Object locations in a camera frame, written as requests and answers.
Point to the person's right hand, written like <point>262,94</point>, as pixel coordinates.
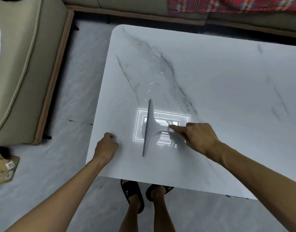
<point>201,137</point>

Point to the cardboard box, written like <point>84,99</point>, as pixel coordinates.
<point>5,170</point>

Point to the red plaid blanket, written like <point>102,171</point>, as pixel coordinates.
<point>235,4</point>

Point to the person's right leg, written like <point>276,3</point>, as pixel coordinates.
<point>162,212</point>

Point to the person's left leg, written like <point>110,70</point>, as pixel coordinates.
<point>129,218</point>

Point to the black right sandal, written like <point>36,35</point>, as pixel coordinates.
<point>151,190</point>

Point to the person's left hand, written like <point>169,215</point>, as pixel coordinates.
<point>104,149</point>

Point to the person's leg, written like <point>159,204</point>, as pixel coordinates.
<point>129,218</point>
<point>162,212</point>

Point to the person's left forearm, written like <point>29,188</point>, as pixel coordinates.
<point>60,198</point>

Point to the black left sandal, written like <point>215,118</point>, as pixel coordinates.
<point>128,190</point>

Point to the black sandal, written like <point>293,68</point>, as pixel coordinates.
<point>151,190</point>
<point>128,190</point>

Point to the beige sofa chaise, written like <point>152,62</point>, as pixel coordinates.
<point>24,70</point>

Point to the beige sofa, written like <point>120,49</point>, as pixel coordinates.
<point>128,6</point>

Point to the metal table bracket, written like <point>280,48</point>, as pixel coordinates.
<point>236,197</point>

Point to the person's left thumb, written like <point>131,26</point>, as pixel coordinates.
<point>114,145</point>

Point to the person's right forearm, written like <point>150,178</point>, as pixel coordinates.
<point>259,181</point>

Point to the white window squeegee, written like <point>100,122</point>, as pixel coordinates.
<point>149,128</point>

